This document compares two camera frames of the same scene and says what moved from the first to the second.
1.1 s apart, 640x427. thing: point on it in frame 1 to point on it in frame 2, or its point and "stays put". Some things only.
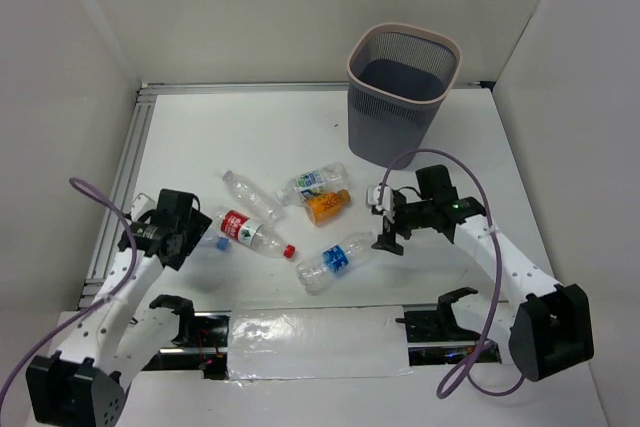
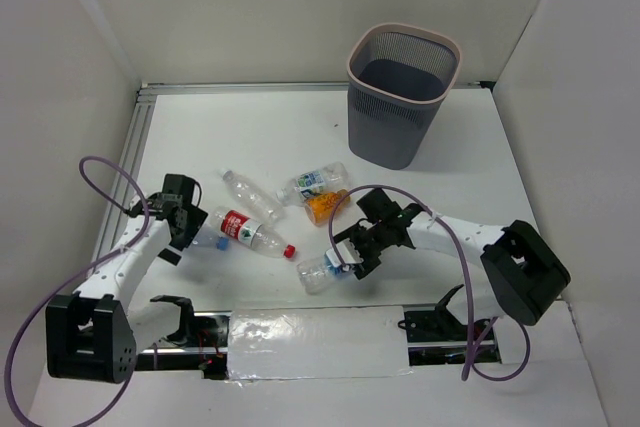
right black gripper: (387, 240) to (353, 233)
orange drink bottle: (322, 208) stays put
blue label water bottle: (317, 272) stays put
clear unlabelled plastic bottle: (253, 197) stays put
